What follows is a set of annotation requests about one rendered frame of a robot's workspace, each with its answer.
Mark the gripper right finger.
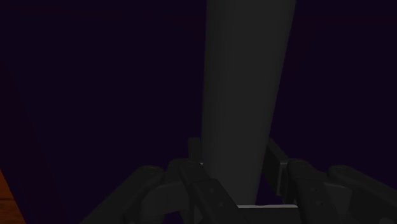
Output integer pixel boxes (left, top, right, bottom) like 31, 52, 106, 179
263, 137, 397, 224

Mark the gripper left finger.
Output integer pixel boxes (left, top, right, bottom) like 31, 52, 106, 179
80, 137, 246, 224

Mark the tall grey tapered cylinder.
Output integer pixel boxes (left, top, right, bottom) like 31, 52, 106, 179
200, 0, 298, 206

